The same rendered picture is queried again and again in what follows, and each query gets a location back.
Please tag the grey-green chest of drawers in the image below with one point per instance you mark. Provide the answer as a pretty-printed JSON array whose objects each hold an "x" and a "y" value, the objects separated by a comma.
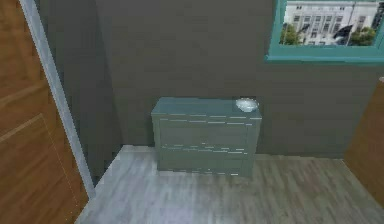
[{"x": 205, "y": 140}]

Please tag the white round dish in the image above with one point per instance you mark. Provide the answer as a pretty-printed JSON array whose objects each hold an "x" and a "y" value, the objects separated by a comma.
[{"x": 247, "y": 104}]

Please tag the teal framed window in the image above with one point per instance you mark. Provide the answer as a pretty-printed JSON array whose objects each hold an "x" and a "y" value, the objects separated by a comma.
[{"x": 328, "y": 30}]

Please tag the brown wooden room door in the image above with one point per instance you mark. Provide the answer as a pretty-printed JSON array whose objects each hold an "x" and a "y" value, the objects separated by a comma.
[{"x": 30, "y": 140}]

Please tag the brown wooden cupboard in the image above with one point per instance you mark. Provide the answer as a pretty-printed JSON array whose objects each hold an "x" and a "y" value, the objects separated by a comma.
[{"x": 368, "y": 146}]

